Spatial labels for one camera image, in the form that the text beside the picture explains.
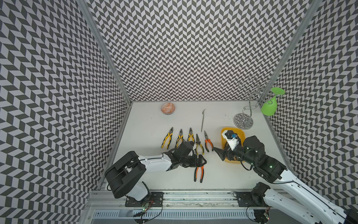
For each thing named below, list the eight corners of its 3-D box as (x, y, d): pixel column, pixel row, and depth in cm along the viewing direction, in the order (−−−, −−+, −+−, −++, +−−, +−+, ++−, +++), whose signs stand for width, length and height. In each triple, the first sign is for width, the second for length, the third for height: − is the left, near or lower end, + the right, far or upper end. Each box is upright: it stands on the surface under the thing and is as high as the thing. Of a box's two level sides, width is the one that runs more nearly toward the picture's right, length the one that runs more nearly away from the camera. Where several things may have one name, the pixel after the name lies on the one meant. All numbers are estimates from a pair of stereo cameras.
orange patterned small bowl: (159, 109, 115) (159, 106, 112) (168, 103, 120) (168, 100, 117) (169, 117, 110) (168, 114, 107) (178, 111, 114) (178, 107, 111)
